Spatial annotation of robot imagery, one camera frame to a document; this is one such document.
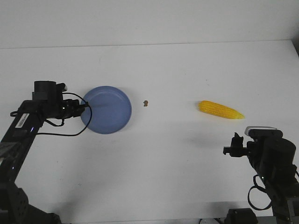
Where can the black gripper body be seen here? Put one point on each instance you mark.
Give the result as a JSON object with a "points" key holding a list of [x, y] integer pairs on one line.
{"points": [[236, 148], [70, 108]]}

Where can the blue round plate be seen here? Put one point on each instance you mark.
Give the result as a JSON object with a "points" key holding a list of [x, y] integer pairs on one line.
{"points": [[110, 110]]}

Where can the yellow corn cob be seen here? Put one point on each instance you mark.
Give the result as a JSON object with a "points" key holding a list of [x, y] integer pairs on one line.
{"points": [[219, 110]]}

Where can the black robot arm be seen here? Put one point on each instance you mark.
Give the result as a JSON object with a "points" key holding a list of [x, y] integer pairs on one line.
{"points": [[47, 103], [271, 156]]}

